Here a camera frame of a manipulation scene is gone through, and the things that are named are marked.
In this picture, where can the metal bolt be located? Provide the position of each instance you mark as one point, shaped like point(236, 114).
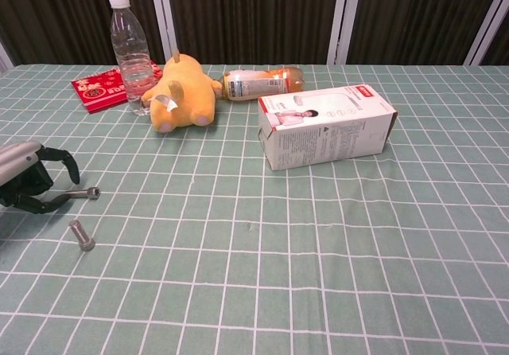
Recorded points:
point(81, 235)
point(92, 192)

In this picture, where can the white frame post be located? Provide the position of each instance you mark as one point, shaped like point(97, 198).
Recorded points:
point(163, 16)
point(4, 58)
point(344, 16)
point(487, 24)

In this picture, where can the yellow plush toy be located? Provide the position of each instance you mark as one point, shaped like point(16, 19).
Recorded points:
point(187, 92)

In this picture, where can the dark pleated curtain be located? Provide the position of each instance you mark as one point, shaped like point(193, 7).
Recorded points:
point(254, 12)

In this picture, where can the clear plastic water bottle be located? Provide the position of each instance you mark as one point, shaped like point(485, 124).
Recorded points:
point(130, 52)

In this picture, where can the green checked tablecloth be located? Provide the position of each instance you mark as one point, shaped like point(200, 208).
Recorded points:
point(278, 251)

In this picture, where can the amber tea drink bottle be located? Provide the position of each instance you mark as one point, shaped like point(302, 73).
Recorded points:
point(258, 83)

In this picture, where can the white red carton box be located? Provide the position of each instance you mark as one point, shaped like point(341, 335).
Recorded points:
point(326, 132)

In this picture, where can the red printed booklet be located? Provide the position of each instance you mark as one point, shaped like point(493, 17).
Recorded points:
point(101, 90)

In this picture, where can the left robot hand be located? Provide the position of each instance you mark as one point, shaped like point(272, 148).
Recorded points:
point(20, 160)

